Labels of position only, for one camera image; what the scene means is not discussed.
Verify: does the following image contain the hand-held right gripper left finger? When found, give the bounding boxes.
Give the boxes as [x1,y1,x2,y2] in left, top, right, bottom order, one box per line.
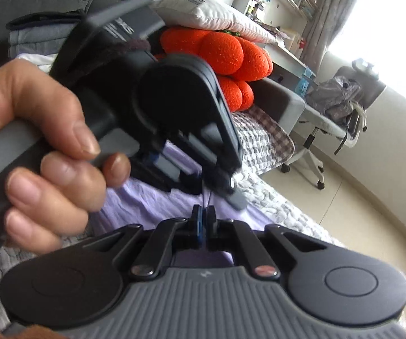
[83,205,203,278]

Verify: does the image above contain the grey checked sofa cover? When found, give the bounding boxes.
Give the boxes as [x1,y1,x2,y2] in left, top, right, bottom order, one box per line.
[231,104,296,176]

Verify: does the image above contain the teal plastic bag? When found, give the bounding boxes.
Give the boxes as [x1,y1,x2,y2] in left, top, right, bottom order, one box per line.
[296,69,317,95]

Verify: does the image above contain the orange pumpkin cushion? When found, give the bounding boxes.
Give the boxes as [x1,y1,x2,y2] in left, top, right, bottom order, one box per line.
[160,28,275,82]
[153,53,255,112]

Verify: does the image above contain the white desk with shelves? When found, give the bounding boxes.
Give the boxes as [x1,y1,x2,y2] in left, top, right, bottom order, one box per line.
[235,0,328,90]

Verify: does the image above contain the grey folded garment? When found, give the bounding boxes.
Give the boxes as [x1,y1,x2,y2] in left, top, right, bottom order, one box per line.
[7,14,85,59]

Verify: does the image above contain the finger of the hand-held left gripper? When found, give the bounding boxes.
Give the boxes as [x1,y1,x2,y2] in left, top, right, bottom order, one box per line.
[175,65,250,210]
[131,147,203,195]

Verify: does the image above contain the grey curtain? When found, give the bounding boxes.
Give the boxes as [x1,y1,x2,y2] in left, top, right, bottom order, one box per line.
[302,0,377,72]

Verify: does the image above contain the purple pants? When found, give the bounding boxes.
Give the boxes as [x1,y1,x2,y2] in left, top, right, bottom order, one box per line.
[60,140,277,269]

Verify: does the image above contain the grey backpack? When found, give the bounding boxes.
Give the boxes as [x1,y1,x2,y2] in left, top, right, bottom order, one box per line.
[307,76,363,121]

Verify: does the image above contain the person's left hand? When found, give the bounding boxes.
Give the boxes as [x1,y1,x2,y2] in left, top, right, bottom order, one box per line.
[0,58,132,255]

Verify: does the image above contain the white folded garment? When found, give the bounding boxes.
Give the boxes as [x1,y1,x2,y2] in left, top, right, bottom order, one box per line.
[14,52,60,67]

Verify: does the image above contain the white grey office chair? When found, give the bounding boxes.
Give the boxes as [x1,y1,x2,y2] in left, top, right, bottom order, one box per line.
[281,58,388,190]

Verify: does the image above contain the white pillow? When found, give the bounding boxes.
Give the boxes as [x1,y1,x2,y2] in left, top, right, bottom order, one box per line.
[151,0,278,45]

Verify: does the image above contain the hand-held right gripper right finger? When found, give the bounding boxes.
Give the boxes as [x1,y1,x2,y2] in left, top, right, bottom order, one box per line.
[206,205,325,278]

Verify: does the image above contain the grey white puckered quilt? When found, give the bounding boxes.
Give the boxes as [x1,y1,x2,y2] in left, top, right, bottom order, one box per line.
[0,169,347,329]

